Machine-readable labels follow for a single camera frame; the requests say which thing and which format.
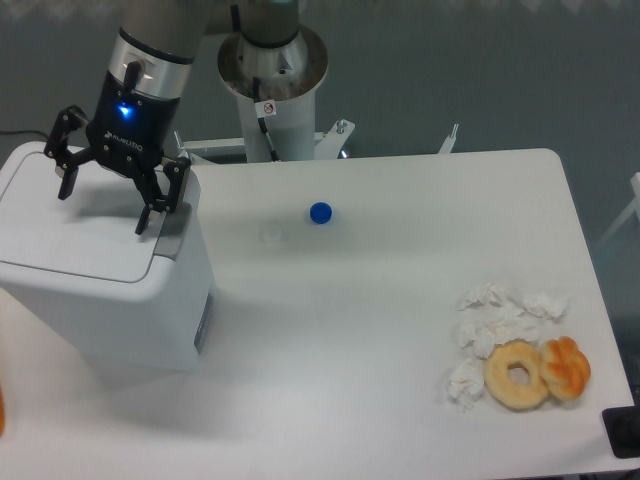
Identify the white frame at right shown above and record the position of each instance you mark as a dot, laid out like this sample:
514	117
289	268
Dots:
622	227

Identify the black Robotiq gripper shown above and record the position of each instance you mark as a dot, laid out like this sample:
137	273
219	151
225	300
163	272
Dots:
126	136

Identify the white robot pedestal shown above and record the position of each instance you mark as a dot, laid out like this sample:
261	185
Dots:
275	92

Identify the white trash can lid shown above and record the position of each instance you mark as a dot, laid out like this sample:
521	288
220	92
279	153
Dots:
90	234

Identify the orange object at edge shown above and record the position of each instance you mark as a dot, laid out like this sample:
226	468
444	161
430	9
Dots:
3	410

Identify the large crumpled white tissue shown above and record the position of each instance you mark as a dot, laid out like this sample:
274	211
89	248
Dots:
493	315

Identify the black device at edge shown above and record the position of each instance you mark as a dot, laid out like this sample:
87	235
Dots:
622	427

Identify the crumpled white tissue right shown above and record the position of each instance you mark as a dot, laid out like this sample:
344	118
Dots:
546	306

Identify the ring donut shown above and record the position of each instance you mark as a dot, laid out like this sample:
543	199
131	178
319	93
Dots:
511	374

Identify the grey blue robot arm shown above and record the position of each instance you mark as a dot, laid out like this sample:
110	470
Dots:
152	58

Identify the blue bottle cap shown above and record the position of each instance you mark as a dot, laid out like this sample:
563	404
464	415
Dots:
320	213

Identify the small crumpled white tissue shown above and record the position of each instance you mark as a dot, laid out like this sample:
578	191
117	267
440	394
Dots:
466	384

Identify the white bottle cap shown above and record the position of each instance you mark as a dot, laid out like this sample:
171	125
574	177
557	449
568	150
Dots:
272	232

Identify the orange glazed bread roll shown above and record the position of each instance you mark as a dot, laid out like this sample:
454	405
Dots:
564	368

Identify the white trash can body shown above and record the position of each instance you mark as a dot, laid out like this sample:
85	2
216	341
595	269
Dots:
157	321

